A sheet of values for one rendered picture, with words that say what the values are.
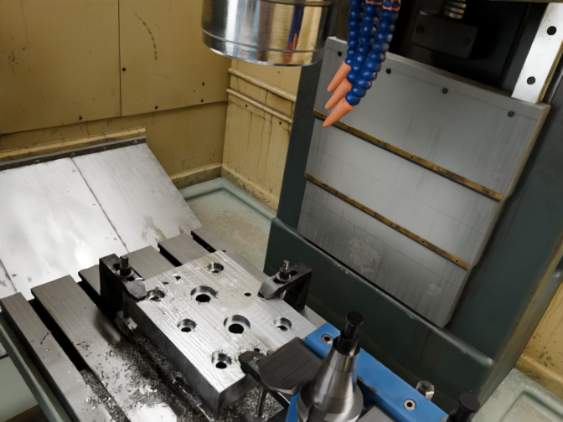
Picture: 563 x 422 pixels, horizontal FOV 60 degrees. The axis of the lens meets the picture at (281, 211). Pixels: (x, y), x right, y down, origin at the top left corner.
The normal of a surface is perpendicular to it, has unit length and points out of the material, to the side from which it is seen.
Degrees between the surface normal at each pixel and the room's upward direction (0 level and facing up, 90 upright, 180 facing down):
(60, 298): 0
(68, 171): 24
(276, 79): 90
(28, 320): 0
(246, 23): 90
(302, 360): 0
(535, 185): 90
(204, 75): 90
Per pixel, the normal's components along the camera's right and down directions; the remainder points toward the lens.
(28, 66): 0.69, 0.45
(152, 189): 0.42, -0.59
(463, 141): -0.70, 0.26
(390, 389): 0.15, -0.85
